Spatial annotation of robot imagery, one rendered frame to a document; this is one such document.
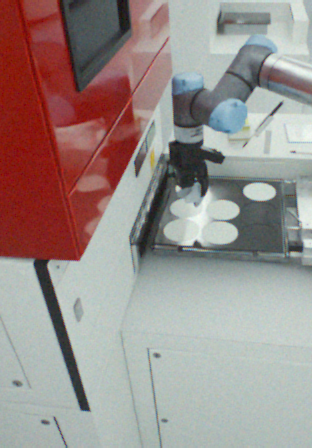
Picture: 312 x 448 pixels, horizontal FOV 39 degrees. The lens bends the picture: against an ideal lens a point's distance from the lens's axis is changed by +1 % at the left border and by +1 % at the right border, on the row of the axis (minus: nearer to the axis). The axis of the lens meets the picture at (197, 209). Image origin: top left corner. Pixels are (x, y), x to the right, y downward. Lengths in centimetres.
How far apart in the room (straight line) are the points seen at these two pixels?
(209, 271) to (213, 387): 29
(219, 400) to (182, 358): 19
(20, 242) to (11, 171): 12
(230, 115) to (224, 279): 47
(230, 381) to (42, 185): 77
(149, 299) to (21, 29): 78
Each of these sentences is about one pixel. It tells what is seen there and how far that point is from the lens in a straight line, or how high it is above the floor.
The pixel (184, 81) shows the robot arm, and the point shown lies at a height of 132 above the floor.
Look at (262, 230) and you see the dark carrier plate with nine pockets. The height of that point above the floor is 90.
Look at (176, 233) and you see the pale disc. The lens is 120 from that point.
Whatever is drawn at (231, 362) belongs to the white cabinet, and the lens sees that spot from 112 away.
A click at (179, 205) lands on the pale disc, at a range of 131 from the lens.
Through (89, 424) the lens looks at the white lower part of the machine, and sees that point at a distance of 104.
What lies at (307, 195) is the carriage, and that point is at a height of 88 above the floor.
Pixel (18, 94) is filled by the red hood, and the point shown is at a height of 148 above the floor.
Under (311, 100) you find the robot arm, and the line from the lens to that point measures 90.
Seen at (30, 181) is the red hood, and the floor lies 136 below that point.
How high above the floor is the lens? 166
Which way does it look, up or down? 36 degrees down
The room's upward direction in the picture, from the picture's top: 1 degrees counter-clockwise
